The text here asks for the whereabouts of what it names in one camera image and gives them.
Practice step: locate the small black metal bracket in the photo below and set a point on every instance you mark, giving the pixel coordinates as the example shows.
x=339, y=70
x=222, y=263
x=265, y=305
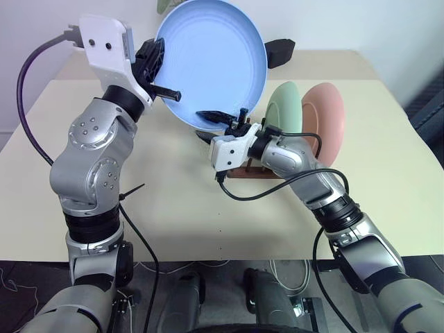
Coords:
x=124, y=304

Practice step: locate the dark blue-grey chair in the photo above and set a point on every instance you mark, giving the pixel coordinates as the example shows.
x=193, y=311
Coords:
x=430, y=114

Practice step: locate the blue plate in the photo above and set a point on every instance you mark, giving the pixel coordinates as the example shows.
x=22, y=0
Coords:
x=215, y=62

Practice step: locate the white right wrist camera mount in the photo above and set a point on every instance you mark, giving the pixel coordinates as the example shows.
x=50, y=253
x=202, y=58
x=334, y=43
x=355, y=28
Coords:
x=229, y=149

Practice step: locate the wooden dish rack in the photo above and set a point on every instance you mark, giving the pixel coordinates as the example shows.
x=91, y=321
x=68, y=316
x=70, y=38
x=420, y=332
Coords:
x=253, y=174

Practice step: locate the black angular object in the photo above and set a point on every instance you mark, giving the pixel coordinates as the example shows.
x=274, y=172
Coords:
x=281, y=52

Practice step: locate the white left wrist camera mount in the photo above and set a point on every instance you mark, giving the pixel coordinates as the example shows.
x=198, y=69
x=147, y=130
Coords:
x=104, y=59

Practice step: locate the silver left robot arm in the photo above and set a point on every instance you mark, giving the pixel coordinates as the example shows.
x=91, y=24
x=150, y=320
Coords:
x=86, y=173

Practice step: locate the dark grey rounded shape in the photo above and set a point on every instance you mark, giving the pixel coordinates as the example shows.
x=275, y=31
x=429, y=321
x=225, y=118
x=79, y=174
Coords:
x=187, y=301
x=267, y=301

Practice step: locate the pink plate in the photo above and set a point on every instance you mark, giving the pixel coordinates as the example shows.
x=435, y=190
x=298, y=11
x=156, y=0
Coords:
x=326, y=114

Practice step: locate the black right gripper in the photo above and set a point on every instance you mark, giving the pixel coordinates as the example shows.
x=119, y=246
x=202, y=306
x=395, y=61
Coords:
x=237, y=128

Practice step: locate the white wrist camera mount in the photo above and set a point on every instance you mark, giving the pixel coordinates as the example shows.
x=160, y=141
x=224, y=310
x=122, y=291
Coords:
x=229, y=149
x=104, y=59

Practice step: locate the pale green object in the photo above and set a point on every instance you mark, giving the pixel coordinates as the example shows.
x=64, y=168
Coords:
x=162, y=6

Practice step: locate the green plate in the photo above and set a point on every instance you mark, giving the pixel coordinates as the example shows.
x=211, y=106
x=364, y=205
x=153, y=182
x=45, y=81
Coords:
x=282, y=104

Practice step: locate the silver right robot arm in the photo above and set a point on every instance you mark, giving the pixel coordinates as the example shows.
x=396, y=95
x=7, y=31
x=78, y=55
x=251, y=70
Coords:
x=295, y=159

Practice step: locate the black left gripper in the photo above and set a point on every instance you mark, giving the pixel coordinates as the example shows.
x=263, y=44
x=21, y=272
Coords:
x=144, y=62

